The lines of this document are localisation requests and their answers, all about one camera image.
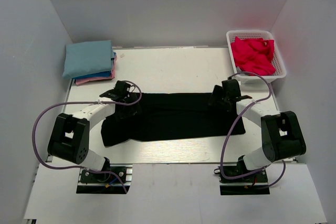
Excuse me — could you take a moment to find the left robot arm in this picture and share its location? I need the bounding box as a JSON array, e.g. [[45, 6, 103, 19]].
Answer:
[[47, 80, 142, 182]]

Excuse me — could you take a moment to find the light blue folded t-shirt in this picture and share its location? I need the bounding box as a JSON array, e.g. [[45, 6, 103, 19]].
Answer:
[[62, 40, 114, 79]]

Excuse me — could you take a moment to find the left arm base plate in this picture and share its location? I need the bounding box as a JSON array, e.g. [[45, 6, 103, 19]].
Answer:
[[76, 164, 133, 195]]

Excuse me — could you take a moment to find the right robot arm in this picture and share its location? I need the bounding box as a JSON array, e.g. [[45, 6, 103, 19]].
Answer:
[[209, 79, 307, 182]]

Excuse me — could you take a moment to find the pink folded t-shirt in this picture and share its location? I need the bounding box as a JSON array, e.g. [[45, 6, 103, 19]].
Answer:
[[74, 54, 117, 86]]

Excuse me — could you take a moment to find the red t-shirt in basket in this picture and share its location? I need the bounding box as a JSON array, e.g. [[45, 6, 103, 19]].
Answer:
[[230, 37, 276, 76]]

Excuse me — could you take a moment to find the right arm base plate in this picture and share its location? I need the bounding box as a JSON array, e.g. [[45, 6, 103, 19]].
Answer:
[[214, 167, 270, 196]]

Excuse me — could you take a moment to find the black t-shirt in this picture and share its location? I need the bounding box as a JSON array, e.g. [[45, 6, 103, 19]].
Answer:
[[101, 93, 237, 147]]

